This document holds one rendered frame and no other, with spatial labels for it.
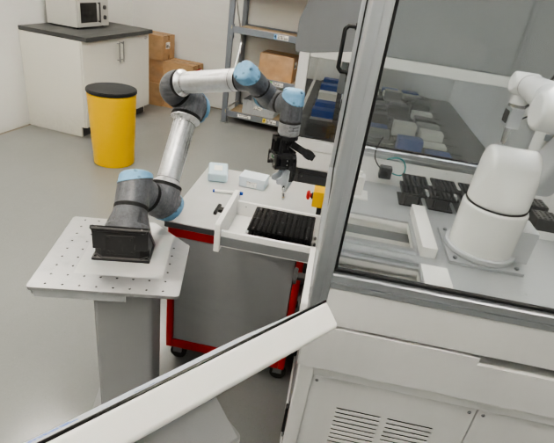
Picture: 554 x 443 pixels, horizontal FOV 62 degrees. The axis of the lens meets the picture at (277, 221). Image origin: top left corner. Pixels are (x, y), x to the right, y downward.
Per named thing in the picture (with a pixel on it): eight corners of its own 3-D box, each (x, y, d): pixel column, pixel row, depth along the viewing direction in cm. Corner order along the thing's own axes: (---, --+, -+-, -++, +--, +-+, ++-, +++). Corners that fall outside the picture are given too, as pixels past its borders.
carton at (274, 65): (257, 77, 530) (259, 52, 517) (265, 73, 557) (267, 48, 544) (290, 83, 522) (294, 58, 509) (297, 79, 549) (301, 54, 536)
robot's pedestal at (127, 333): (83, 433, 180) (68, 274, 144) (105, 374, 206) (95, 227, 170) (162, 436, 183) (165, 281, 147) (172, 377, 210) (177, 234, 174)
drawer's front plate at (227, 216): (213, 251, 155) (215, 223, 150) (233, 214, 181) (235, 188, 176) (217, 252, 155) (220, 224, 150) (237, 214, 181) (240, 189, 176)
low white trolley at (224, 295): (162, 360, 218) (164, 220, 182) (200, 285, 272) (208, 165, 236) (282, 386, 213) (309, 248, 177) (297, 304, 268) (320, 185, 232)
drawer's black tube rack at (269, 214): (244, 244, 159) (247, 228, 156) (255, 221, 174) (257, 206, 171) (309, 257, 157) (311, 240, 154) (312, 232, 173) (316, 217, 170)
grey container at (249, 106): (241, 112, 554) (242, 98, 546) (249, 107, 579) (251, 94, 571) (273, 119, 546) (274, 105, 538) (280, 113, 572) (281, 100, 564)
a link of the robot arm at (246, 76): (150, 61, 171) (257, 52, 144) (171, 78, 180) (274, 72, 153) (141, 90, 169) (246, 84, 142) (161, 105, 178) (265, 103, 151)
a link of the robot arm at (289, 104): (292, 85, 157) (310, 91, 152) (287, 117, 162) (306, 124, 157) (276, 86, 152) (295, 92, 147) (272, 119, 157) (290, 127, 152)
